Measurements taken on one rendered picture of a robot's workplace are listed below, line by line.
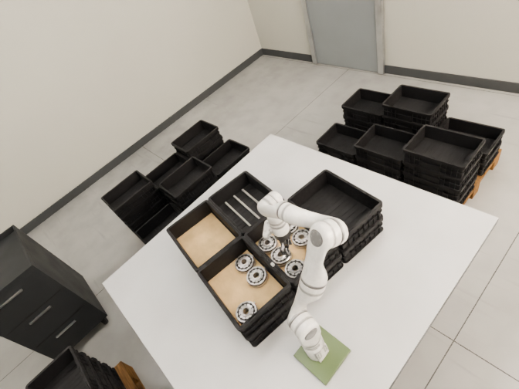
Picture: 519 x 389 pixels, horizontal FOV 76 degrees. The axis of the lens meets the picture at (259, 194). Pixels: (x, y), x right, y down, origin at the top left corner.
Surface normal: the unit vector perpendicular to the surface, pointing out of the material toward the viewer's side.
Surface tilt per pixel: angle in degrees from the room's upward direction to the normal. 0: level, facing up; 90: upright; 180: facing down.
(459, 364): 0
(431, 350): 0
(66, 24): 90
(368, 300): 0
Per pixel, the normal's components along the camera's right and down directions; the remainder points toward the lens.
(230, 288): -0.29, -0.66
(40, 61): 0.68, 0.37
